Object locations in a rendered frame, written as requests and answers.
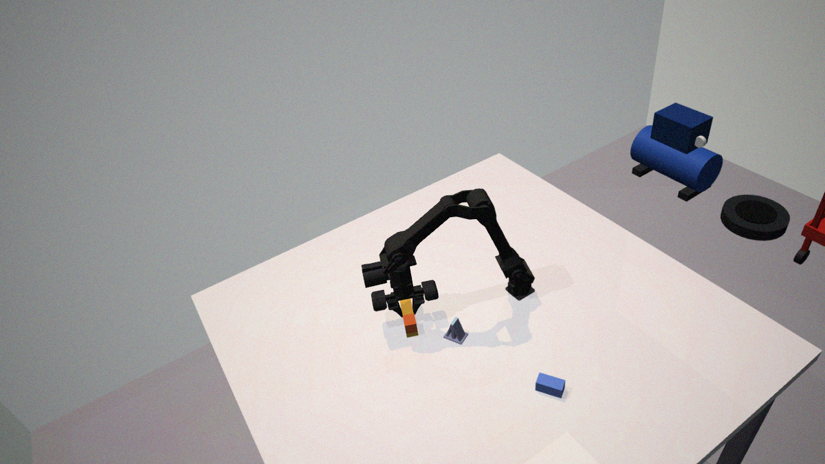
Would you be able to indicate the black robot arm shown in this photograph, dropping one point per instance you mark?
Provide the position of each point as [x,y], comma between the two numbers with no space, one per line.
[397,255]

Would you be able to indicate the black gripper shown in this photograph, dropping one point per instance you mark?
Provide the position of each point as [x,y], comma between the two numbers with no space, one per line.
[403,292]

